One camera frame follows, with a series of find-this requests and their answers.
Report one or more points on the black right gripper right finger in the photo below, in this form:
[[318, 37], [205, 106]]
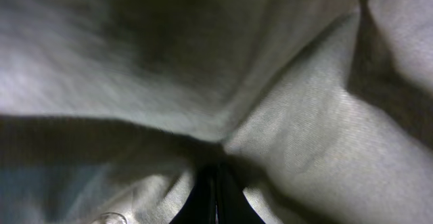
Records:
[[232, 205]]

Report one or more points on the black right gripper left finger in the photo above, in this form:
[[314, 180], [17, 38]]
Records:
[[200, 206]]

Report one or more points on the khaki green shorts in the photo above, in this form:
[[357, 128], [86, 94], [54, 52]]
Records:
[[322, 109]]

